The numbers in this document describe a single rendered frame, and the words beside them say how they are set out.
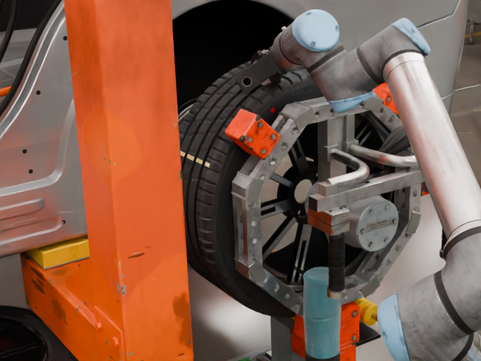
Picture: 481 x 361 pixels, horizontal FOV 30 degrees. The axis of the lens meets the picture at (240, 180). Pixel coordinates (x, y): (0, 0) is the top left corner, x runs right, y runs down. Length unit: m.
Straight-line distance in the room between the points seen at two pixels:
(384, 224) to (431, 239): 2.07
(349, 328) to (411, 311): 0.86
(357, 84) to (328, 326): 0.61
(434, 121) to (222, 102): 0.67
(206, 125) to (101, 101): 0.48
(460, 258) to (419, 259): 2.47
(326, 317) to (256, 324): 1.33
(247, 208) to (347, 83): 0.40
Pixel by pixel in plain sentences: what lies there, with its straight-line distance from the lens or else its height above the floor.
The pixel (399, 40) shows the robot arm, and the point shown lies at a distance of 1.82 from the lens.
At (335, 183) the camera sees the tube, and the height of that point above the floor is 1.00.
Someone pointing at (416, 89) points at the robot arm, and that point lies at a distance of 1.73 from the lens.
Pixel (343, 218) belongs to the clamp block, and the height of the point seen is 0.93.
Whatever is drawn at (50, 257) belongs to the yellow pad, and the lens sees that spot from 2.39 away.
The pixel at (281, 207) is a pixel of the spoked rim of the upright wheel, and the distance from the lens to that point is 2.24.
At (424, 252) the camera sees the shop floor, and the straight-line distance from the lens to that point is 4.05.
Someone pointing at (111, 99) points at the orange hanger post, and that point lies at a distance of 1.74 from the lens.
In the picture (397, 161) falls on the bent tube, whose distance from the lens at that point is 2.08.
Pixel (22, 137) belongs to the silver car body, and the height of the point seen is 1.04.
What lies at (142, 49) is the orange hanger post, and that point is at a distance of 1.76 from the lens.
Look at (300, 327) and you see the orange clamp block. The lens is 2.34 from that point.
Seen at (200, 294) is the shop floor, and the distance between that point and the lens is 3.69.
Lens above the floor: 1.67
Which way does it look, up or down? 20 degrees down
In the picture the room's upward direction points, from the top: 2 degrees counter-clockwise
